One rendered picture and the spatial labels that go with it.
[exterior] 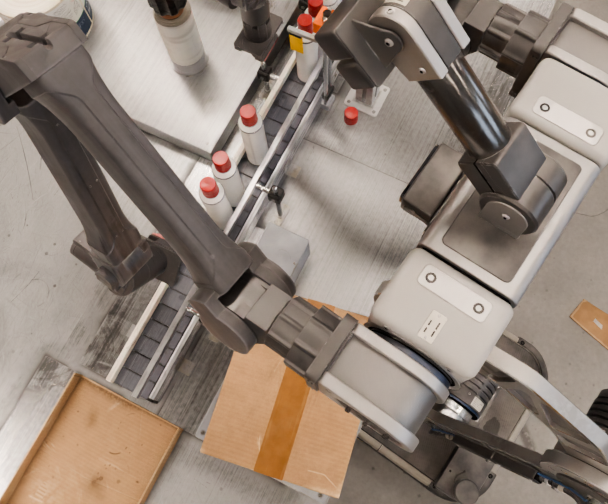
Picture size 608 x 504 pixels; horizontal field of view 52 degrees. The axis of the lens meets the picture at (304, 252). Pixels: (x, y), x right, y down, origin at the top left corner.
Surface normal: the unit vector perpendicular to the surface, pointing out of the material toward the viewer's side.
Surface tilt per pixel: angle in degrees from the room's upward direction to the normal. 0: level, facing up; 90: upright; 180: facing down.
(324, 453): 0
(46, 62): 45
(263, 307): 13
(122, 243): 78
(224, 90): 0
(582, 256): 0
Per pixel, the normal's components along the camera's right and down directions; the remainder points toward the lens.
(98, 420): -0.04, -0.29
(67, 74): 0.63, 0.04
